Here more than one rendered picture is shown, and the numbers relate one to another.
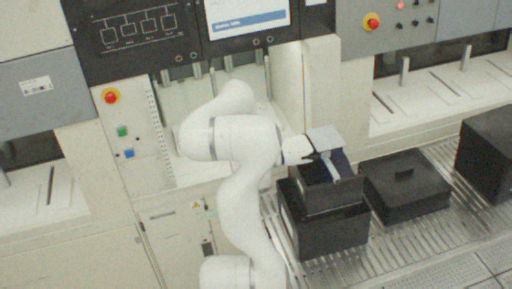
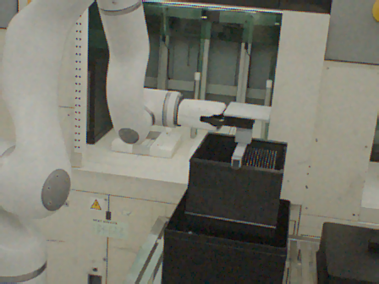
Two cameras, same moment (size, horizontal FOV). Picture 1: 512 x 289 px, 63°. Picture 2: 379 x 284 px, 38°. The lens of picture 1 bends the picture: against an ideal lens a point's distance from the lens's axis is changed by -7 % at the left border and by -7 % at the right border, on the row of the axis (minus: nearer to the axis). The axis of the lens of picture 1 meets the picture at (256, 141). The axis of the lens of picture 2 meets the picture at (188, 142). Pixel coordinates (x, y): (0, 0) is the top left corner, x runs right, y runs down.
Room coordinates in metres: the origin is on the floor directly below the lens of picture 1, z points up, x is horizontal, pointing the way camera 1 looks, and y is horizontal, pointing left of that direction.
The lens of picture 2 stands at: (-0.03, -0.53, 1.49)
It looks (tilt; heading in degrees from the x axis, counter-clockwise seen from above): 18 degrees down; 21
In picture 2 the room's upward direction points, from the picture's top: 4 degrees clockwise
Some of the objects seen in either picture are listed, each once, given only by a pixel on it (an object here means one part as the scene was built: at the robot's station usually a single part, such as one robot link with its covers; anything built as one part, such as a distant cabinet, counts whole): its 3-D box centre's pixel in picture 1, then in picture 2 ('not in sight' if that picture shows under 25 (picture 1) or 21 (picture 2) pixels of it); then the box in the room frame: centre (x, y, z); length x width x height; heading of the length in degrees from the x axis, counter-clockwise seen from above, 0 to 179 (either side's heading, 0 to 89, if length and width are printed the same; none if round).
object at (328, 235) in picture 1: (322, 211); (228, 245); (1.15, -0.21, 0.85); 0.28 x 0.28 x 0.17; 10
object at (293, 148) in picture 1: (293, 150); (199, 112); (1.13, -0.12, 1.17); 0.11 x 0.10 x 0.07; 100
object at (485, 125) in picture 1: (503, 153); not in sight; (1.29, -1.02, 0.89); 0.29 x 0.29 x 0.25; 16
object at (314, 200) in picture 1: (324, 174); (238, 174); (1.15, -0.22, 1.04); 0.24 x 0.20 x 0.32; 10
